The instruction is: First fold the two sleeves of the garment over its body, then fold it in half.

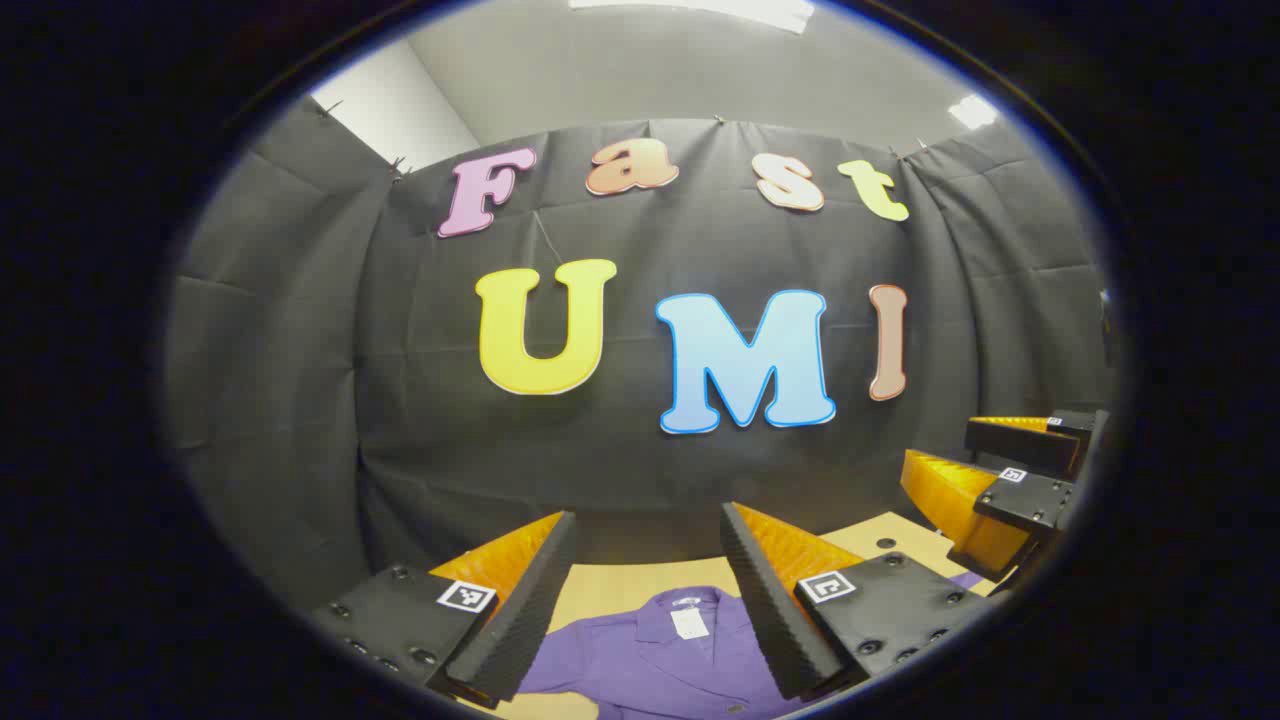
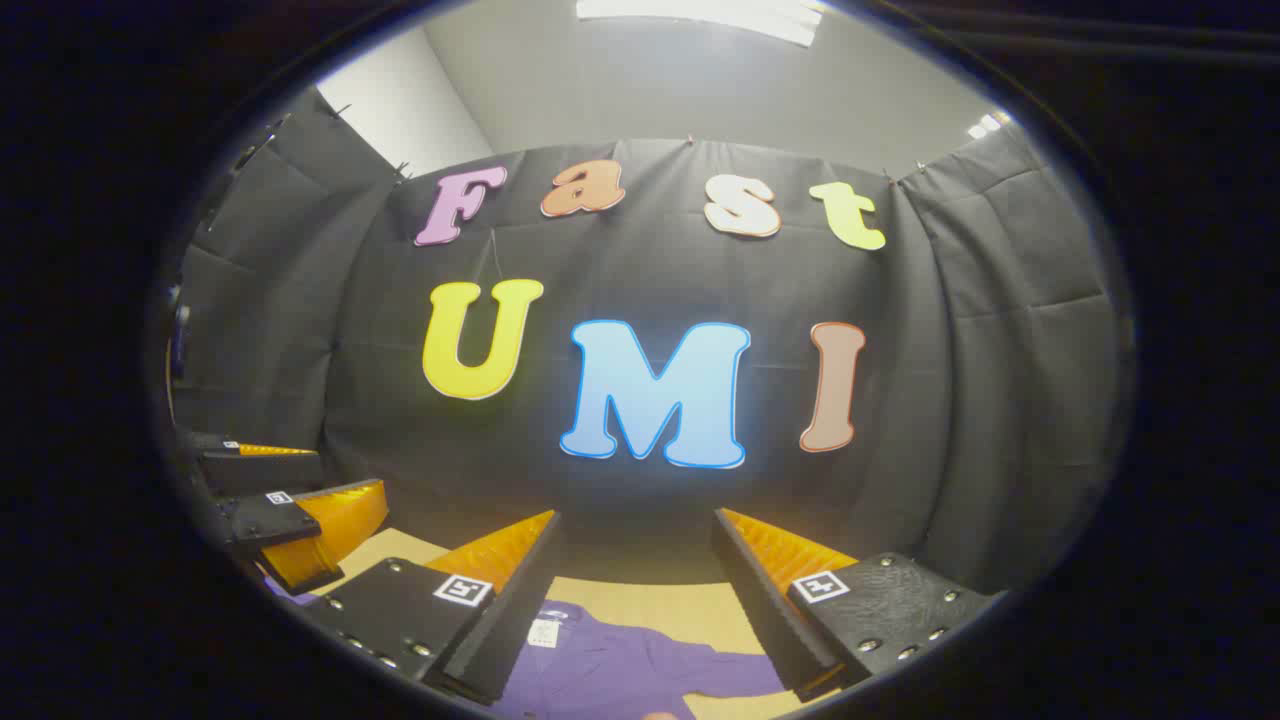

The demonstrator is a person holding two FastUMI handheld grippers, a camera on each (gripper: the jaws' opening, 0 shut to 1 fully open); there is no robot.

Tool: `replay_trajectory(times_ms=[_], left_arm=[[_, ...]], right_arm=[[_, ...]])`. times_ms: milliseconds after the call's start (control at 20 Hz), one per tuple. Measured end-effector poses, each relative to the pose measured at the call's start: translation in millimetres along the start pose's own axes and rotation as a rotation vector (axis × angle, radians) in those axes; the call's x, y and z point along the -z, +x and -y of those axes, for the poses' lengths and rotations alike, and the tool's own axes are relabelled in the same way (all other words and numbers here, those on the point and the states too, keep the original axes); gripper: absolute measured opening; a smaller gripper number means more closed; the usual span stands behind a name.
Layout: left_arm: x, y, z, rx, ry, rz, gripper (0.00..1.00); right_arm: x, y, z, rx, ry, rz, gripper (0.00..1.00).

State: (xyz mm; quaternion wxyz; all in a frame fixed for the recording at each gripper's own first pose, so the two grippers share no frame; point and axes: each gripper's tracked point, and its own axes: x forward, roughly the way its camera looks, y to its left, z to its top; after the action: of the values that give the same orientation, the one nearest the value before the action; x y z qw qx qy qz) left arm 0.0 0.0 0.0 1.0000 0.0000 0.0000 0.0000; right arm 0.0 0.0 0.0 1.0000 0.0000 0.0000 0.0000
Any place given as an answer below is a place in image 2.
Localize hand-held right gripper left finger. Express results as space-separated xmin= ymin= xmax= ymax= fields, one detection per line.
xmin=300 ymin=510 xmax=563 ymax=707

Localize ceiling light panel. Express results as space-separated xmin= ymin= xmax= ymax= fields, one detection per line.
xmin=575 ymin=0 xmax=827 ymax=48

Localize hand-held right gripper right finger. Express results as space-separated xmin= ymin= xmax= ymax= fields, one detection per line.
xmin=712 ymin=506 xmax=1004 ymax=703

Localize purple button shirt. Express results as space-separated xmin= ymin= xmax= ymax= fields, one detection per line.
xmin=258 ymin=565 xmax=789 ymax=720

